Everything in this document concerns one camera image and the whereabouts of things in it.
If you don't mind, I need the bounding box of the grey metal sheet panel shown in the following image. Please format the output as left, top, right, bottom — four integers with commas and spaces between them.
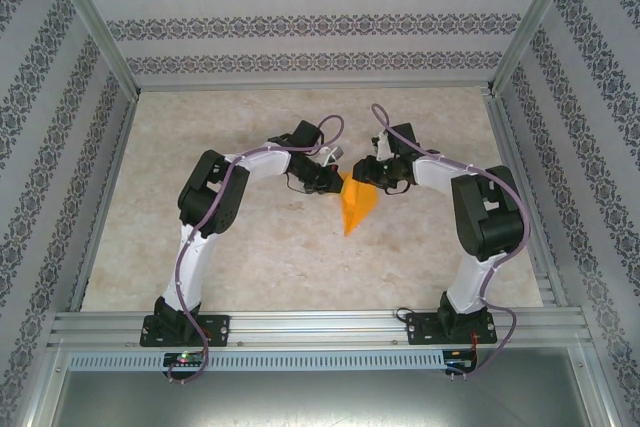
49, 371, 609, 427

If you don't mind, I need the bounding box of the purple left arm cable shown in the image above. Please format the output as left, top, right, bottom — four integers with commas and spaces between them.
167, 115, 348, 386

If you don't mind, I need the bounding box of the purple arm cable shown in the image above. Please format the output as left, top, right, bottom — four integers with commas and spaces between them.
167, 115, 348, 386
370, 104, 531, 383

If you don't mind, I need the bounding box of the aluminium side rail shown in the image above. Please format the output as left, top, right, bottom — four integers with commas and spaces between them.
68, 94, 141, 312
480, 86, 571, 309

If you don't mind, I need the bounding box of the aluminium mounting rail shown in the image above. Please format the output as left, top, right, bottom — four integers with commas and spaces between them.
47, 310, 594, 348

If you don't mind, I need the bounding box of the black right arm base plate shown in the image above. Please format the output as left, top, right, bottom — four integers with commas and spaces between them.
405, 310, 499, 347

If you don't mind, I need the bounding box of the slotted grey cable duct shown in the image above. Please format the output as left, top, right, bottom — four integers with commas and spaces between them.
67, 349, 446, 373

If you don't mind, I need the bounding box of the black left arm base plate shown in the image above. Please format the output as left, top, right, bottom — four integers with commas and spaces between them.
139, 314, 232, 348

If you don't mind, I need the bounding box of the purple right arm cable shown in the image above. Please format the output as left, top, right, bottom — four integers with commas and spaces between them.
370, 104, 531, 383

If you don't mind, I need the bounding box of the aluminium frame post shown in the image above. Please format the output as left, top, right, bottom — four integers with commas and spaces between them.
582, 339, 632, 427
42, 0, 142, 101
488, 0, 585, 96
17, 339, 69, 427

